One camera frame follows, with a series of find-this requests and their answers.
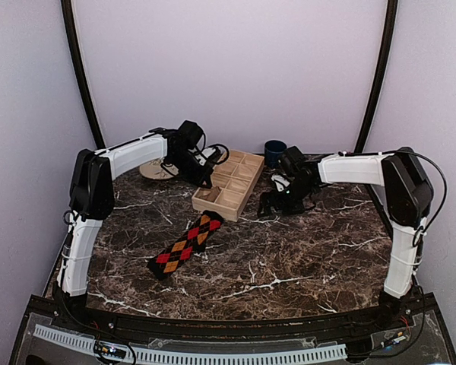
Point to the black frame post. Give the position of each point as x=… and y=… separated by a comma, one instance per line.
x=80, y=73
x=379, y=76

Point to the black right frame post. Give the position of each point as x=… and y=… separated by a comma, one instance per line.
x=379, y=76

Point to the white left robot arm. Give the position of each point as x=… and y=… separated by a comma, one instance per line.
x=92, y=194

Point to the tan beige sock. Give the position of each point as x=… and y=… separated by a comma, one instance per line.
x=212, y=195

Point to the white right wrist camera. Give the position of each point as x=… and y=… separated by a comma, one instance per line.
x=280, y=182

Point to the black left frame post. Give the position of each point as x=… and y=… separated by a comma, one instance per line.
x=80, y=73

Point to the cream floral plate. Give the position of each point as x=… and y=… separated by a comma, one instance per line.
x=156, y=170

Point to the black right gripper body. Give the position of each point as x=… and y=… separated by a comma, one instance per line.
x=291, y=201

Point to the wooden compartment tray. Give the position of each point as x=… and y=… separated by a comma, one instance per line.
x=236, y=179

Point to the white slotted cable duct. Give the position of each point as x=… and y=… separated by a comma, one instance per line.
x=168, y=351

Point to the dark blue mug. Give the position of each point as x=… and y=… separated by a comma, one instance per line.
x=272, y=151

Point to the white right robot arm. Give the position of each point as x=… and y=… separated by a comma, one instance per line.
x=408, y=195

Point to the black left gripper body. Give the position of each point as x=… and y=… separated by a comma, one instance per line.
x=188, y=171

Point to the argyle patterned sock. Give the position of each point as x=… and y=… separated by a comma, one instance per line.
x=193, y=240

